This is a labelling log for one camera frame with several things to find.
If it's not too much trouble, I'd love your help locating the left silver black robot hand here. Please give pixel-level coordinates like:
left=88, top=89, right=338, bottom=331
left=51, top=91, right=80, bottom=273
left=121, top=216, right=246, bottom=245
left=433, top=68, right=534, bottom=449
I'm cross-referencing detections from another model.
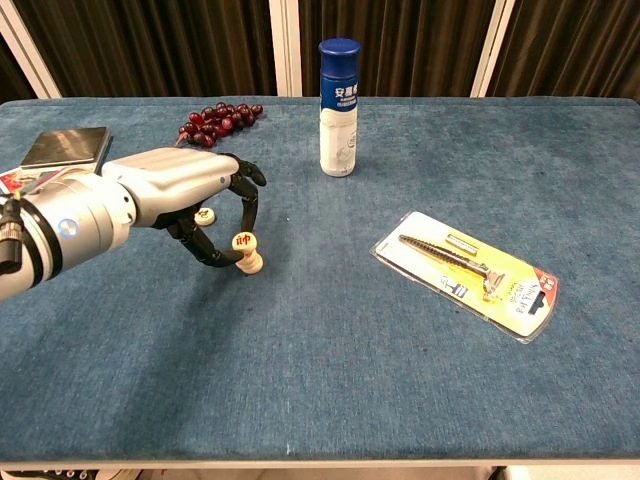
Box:
left=101, top=147, right=268, bottom=270

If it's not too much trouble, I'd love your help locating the red grape bunch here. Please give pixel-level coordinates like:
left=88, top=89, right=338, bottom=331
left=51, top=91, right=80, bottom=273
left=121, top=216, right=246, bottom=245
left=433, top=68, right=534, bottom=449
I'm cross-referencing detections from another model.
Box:
left=173, top=101, right=265, bottom=150

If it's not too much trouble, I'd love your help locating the silver kitchen scale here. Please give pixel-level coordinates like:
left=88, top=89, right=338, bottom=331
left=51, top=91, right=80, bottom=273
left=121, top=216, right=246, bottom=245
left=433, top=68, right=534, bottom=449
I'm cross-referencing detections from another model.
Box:
left=20, top=126, right=113, bottom=175

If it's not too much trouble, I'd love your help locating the dark pleated curtain panel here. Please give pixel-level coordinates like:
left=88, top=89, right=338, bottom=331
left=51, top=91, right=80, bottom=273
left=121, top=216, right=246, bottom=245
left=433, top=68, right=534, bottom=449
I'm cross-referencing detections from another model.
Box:
left=0, top=32, right=37, bottom=104
left=12, top=0, right=279, bottom=99
left=487, top=0, right=640, bottom=105
left=298, top=0, right=499, bottom=99

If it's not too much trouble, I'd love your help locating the white card with red photo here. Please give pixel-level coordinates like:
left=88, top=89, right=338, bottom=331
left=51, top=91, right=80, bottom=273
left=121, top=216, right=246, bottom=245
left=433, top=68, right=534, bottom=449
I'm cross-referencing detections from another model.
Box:
left=0, top=167, right=76, bottom=195

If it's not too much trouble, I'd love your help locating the white bottle with blue cap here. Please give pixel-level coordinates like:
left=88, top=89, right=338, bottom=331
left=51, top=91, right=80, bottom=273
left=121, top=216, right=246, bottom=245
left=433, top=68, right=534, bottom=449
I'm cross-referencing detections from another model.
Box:
left=318, top=38, right=362, bottom=178

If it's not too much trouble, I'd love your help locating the blue tablecloth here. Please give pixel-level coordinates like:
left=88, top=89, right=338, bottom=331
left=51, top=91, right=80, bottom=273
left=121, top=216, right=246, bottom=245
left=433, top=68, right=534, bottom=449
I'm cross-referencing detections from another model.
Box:
left=0, top=96, right=640, bottom=464

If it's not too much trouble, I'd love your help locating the yellow razor blister pack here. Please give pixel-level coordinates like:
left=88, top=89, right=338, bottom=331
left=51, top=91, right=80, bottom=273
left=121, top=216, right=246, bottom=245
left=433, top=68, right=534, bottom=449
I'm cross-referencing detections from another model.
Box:
left=369, top=209, right=561, bottom=345

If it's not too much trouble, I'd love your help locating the white frame post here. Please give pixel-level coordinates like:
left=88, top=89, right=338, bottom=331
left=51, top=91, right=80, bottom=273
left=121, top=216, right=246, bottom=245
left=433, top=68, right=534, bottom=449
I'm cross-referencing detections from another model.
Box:
left=268, top=0, right=304, bottom=98
left=469, top=0, right=519, bottom=99
left=0, top=0, right=62, bottom=100

